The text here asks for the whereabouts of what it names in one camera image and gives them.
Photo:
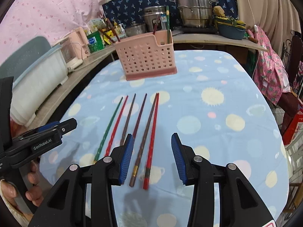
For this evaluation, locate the person's left hand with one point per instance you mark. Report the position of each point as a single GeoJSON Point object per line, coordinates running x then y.
{"type": "Point", "coordinates": [20, 191]}

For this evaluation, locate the dark purple chopstick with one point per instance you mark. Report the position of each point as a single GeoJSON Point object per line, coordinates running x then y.
{"type": "Point", "coordinates": [112, 29]}

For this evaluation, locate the red bag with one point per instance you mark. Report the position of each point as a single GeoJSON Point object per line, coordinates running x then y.
{"type": "Point", "coordinates": [291, 130]}

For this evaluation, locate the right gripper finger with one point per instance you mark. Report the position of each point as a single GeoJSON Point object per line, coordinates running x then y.
{"type": "Point", "coordinates": [47, 127]}
{"type": "Point", "coordinates": [67, 126]}

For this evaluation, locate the pink electric kettle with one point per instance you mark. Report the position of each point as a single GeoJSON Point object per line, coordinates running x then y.
{"type": "Point", "coordinates": [79, 42]}

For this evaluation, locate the brown chopstick gold band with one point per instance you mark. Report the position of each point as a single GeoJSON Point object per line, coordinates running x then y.
{"type": "Point", "coordinates": [142, 145]}

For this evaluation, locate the green chopstick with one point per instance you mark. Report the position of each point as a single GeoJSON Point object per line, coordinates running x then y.
{"type": "Point", "coordinates": [167, 24]}
{"type": "Point", "coordinates": [99, 150]}

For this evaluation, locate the red chopstick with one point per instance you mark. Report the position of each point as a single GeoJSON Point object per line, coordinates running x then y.
{"type": "Point", "coordinates": [108, 149]}
{"type": "Point", "coordinates": [151, 146]}

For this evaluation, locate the white blender jar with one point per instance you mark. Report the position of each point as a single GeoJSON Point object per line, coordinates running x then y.
{"type": "Point", "coordinates": [69, 54]}

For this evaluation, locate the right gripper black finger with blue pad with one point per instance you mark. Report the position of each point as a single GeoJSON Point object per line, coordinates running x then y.
{"type": "Point", "coordinates": [82, 196]}
{"type": "Point", "coordinates": [240, 204]}

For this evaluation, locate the beige curtain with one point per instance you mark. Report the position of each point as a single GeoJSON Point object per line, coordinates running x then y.
{"type": "Point", "coordinates": [276, 17]}

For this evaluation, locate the blue patterned cloth backdrop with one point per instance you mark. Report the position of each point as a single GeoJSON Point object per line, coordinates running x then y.
{"type": "Point", "coordinates": [128, 11]}

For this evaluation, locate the pink perforated utensil holder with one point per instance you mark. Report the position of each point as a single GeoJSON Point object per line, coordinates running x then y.
{"type": "Point", "coordinates": [147, 55]}

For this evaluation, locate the dark blue basin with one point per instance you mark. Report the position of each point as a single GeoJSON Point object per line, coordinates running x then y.
{"type": "Point", "coordinates": [231, 32]}

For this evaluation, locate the green box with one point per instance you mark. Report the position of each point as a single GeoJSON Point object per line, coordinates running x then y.
{"type": "Point", "coordinates": [95, 42]}

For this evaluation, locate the maroon chopstick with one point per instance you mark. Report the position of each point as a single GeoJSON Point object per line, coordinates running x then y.
{"type": "Point", "coordinates": [139, 117]}

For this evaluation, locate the pink floral garment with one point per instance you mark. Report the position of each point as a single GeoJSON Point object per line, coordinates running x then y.
{"type": "Point", "coordinates": [270, 75]}

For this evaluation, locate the white wooden chair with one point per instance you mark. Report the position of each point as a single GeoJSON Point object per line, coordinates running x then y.
{"type": "Point", "coordinates": [294, 155]}

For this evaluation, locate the blue dotted tablecloth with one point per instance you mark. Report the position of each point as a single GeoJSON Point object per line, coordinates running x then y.
{"type": "Point", "coordinates": [213, 105]}

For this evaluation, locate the white dish rack tub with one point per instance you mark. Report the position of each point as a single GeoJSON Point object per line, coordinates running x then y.
{"type": "Point", "coordinates": [37, 69]}

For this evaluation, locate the pink dotted sheet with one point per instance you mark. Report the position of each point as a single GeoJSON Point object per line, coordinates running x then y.
{"type": "Point", "coordinates": [52, 19]}

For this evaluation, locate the small steel pot with lid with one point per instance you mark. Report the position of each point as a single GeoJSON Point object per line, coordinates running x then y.
{"type": "Point", "coordinates": [135, 29]}

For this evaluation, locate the stacked steel steamer pot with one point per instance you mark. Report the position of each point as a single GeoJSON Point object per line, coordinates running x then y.
{"type": "Point", "coordinates": [196, 13]}

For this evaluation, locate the silver rice cooker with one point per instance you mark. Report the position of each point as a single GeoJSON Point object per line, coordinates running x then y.
{"type": "Point", "coordinates": [150, 17]}

